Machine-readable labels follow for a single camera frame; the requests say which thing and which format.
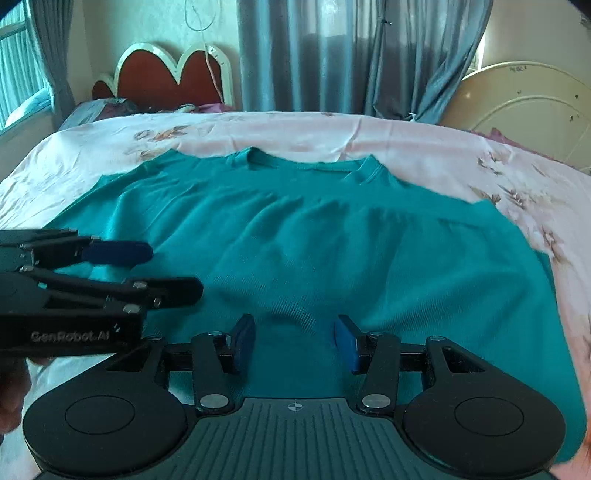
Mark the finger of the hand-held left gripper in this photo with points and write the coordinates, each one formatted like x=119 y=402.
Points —
x=175 y=290
x=117 y=251

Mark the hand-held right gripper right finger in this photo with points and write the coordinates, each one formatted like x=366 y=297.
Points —
x=348 y=344

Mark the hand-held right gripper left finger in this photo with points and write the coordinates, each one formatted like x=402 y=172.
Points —
x=243 y=344

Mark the teal long-sleeve sweatshirt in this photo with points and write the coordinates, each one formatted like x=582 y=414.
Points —
x=323 y=240

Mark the person's left hand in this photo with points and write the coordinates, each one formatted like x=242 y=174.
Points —
x=11 y=392

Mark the blue pillow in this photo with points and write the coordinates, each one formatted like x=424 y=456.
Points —
x=92 y=113

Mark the purple cloth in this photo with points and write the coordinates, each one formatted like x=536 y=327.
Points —
x=214 y=108

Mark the red heart-shaped headboard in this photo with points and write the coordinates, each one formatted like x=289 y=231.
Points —
x=157 y=78

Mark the window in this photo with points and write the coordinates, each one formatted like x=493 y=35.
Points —
x=21 y=83

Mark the grey window curtain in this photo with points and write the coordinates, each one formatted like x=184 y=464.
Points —
x=53 y=60

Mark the pink floral bed sheet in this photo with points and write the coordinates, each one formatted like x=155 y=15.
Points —
x=415 y=138

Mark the grey flat curtain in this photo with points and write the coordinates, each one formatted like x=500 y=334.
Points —
x=300 y=55

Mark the cream round headboard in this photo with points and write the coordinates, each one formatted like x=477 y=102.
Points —
x=531 y=120

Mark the grey tied curtain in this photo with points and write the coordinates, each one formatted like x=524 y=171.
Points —
x=429 y=55

